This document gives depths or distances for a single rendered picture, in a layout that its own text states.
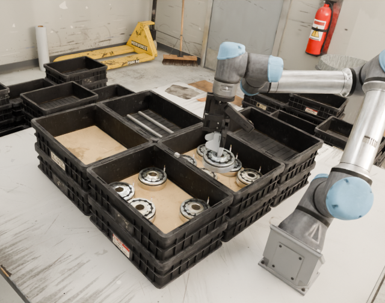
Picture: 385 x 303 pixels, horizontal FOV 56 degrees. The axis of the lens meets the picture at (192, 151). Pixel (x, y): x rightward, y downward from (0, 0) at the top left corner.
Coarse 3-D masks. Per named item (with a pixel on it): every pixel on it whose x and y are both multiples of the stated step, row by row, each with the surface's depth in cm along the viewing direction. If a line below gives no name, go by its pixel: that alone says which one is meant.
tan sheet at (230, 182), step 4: (196, 148) 156; (188, 152) 153; (192, 152) 154; (192, 156) 151; (196, 160) 149; (200, 164) 147; (220, 176) 141; (224, 176) 142; (236, 176) 142; (220, 180) 139; (224, 180) 139; (228, 180) 139; (232, 180) 140; (224, 184) 137; (228, 184) 138; (232, 184) 138; (236, 184) 138; (232, 188) 136; (236, 188) 136; (240, 188) 136
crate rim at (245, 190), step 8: (192, 128) 150; (176, 136) 144; (232, 136) 148; (160, 144) 137; (248, 144) 144; (184, 160) 130; (272, 160) 137; (280, 168) 132; (208, 176) 123; (264, 176) 127; (272, 176) 130; (248, 184) 122; (256, 184) 123; (232, 192) 117; (240, 192) 118; (248, 192) 122
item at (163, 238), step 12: (156, 144) 137; (120, 156) 127; (192, 168) 126; (96, 180) 115; (108, 192) 112; (228, 192) 117; (120, 204) 109; (216, 204) 111; (228, 204) 115; (132, 216) 106; (144, 216) 103; (204, 216) 107; (156, 228) 100; (180, 228) 101; (168, 240) 99
